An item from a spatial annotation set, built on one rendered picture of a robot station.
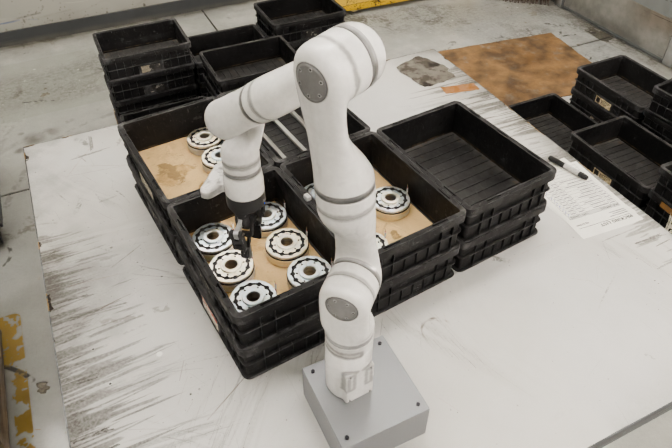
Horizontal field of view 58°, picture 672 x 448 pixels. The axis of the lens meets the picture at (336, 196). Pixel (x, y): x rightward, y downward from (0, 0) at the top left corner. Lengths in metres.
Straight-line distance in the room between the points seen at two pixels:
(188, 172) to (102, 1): 3.01
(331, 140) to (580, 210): 1.21
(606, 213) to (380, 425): 1.00
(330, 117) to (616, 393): 0.98
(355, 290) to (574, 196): 1.08
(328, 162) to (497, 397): 0.77
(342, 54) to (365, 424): 0.75
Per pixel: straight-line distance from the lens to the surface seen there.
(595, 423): 1.46
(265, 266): 1.45
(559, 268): 1.72
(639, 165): 2.75
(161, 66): 2.99
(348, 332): 1.08
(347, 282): 1.01
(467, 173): 1.74
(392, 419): 1.26
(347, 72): 0.76
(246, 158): 1.09
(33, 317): 2.67
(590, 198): 1.96
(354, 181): 0.86
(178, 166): 1.78
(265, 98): 0.92
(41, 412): 2.39
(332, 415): 1.26
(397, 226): 1.54
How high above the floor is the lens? 1.89
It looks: 41 degrees down
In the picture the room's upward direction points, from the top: straight up
